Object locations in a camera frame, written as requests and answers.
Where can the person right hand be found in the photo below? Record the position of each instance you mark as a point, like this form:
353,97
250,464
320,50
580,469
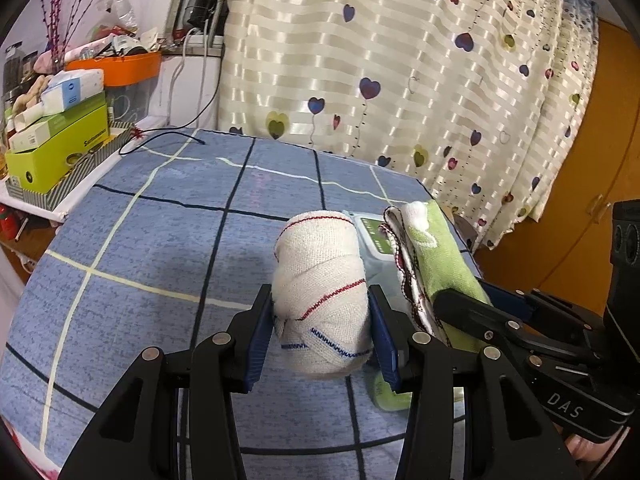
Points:
584,450

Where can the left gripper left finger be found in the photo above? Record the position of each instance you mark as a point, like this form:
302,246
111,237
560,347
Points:
251,332

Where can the lime green cardboard box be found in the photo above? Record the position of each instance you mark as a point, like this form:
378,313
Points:
38,170

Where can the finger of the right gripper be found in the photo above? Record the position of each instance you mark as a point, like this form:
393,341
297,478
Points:
503,299
473,325

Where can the white bandage cloth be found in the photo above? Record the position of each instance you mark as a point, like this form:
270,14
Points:
320,297

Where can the white blue tissue box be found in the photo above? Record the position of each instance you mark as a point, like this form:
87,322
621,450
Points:
70,87

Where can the striped tray box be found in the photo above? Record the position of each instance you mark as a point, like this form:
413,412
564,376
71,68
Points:
81,167

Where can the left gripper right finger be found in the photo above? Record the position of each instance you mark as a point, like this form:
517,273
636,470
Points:
391,332

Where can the wet wipes pack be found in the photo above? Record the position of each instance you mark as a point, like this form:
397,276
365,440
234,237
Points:
375,251

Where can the purple dried flower branches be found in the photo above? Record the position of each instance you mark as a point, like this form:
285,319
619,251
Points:
57,10

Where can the heart pattern curtain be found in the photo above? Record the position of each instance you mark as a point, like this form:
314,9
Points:
480,100

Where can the orange storage bin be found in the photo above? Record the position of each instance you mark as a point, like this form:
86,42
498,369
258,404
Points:
122,71

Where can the green plastic jar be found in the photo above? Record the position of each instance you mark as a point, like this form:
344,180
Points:
388,400

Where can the green towel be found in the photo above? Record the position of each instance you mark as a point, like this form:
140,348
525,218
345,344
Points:
428,261

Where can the wooden wardrobe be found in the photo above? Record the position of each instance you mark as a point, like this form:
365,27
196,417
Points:
567,252

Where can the white green long box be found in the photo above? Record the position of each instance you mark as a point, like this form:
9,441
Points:
49,126

